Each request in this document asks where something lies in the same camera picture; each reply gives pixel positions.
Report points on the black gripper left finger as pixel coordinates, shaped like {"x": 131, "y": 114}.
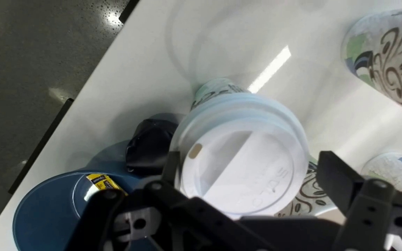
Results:
{"x": 158, "y": 212}

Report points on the lidded patterned paper cup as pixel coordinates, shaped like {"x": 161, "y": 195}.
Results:
{"x": 246, "y": 155}

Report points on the patterned paper cup back right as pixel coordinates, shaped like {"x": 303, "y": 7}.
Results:
{"x": 385, "y": 166}

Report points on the small black round object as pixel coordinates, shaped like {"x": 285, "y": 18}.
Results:
{"x": 147, "y": 150}

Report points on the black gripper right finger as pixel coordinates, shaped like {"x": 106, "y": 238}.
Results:
{"x": 372, "y": 206}

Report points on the patterned paper cup front left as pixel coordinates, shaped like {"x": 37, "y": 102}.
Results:
{"x": 372, "y": 50}

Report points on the yellow tag in bowl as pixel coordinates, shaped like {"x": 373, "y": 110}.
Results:
{"x": 101, "y": 181}

